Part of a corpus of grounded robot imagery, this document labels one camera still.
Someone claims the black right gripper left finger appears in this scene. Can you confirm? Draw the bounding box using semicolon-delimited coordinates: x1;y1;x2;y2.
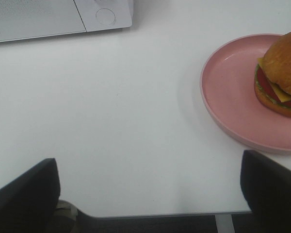
0;158;61;233

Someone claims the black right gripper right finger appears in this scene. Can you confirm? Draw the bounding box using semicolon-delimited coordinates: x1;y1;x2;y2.
240;150;291;233

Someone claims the burger with sesame bun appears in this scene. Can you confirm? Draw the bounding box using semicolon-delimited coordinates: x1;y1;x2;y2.
254;32;291;117

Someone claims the pink round plate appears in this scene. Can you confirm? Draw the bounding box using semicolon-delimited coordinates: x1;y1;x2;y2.
200;34;291;153

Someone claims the white microwave door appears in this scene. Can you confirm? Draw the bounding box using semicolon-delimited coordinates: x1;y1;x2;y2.
0;0;86;42

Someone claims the round microwave door button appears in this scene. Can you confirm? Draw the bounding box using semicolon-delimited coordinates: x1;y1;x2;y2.
96;8;116;25

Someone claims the beige object under table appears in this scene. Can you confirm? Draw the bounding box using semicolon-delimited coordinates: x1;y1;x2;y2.
45;200;81;233

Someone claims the white table leg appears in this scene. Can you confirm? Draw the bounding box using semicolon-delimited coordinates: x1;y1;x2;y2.
215;214;235;233

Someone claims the white microwave oven body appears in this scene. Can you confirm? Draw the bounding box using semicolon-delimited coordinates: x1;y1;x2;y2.
74;0;134;32

